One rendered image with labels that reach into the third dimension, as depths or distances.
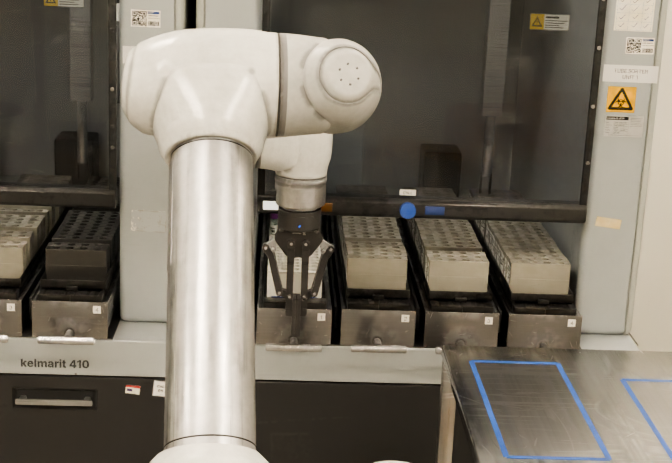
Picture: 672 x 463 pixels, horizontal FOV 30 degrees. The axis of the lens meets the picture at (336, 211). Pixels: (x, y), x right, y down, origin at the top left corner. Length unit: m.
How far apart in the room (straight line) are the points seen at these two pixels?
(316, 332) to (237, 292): 0.87
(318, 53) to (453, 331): 0.90
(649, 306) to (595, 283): 1.28
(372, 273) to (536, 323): 0.31
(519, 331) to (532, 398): 0.42
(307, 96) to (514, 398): 0.62
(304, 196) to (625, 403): 0.63
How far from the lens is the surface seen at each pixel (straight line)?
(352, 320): 2.28
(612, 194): 2.38
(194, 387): 1.37
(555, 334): 2.34
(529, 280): 2.38
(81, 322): 2.31
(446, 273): 2.35
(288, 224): 2.16
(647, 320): 3.70
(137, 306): 2.38
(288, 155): 2.11
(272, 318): 2.27
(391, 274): 2.34
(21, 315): 2.32
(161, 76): 1.53
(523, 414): 1.87
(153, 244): 2.34
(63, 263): 2.36
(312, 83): 1.52
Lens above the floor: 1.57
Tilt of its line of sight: 15 degrees down
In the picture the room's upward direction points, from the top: 3 degrees clockwise
